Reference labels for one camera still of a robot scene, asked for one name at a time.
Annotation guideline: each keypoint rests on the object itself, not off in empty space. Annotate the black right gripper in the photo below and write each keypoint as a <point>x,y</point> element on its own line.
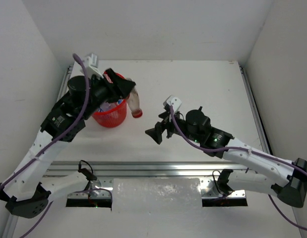
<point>156,132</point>

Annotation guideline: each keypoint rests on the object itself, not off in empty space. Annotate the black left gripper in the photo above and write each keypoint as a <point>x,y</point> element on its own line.
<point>109,87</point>

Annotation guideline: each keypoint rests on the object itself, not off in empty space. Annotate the red label red cap bottle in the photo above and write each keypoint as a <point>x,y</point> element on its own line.
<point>133,102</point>

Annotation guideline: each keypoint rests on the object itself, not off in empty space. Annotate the clear bottle sideways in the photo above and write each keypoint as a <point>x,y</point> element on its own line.
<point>107,106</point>

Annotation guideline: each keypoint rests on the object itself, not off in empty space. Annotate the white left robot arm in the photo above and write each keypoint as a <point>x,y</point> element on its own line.
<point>25,194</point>

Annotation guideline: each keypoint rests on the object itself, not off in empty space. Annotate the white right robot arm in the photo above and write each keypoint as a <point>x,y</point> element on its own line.
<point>284,179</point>

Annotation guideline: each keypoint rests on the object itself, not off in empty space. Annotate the red mesh plastic bin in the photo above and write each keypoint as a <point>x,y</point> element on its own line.
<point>112,118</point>

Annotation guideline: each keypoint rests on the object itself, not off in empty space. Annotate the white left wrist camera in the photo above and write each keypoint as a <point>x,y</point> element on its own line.
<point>91,62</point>

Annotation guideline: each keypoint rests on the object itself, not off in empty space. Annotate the aluminium front rail frame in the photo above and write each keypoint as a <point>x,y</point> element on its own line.
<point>108,171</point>

